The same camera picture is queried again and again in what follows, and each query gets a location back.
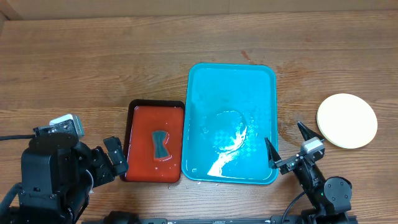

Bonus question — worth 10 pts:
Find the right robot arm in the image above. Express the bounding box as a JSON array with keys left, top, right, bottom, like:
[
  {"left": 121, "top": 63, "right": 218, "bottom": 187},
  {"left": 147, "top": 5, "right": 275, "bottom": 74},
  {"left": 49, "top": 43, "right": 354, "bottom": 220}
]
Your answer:
[{"left": 265, "top": 122, "right": 358, "bottom": 224}]

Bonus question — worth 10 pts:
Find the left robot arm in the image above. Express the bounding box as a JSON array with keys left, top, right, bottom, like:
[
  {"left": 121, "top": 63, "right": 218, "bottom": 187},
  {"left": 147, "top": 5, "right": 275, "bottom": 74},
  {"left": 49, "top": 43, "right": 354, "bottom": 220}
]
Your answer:
[{"left": 1, "top": 124, "right": 128, "bottom": 223}]

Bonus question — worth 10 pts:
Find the red black small tray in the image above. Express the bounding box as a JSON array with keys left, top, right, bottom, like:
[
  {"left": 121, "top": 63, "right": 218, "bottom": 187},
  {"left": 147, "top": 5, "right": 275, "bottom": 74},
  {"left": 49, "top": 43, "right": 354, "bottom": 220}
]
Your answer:
[{"left": 121, "top": 99, "right": 185, "bottom": 183}]

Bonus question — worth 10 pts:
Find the teal plastic tray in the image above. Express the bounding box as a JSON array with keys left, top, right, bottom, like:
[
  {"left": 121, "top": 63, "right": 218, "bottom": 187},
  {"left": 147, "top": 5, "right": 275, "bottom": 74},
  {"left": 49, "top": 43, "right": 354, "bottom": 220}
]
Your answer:
[{"left": 182, "top": 63, "right": 278, "bottom": 185}]

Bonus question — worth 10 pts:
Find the yellow plate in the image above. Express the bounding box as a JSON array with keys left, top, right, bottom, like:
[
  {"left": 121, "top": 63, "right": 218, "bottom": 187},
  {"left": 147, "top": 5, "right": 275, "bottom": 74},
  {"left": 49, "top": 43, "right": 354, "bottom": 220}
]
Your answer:
[{"left": 317, "top": 93, "right": 378, "bottom": 149}]

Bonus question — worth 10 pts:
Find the hourglass green red sponge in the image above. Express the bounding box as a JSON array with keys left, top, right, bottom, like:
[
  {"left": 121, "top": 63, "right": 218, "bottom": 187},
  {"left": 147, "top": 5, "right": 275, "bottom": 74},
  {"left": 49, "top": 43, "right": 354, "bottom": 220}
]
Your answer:
[{"left": 152, "top": 130, "right": 172, "bottom": 161}]

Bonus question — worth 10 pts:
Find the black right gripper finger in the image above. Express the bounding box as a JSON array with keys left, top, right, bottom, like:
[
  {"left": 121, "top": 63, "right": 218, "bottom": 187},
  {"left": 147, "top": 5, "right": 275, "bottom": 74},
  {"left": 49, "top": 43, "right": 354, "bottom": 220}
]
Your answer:
[
  {"left": 297, "top": 121, "right": 325, "bottom": 142},
  {"left": 265, "top": 138, "right": 282, "bottom": 169}
]

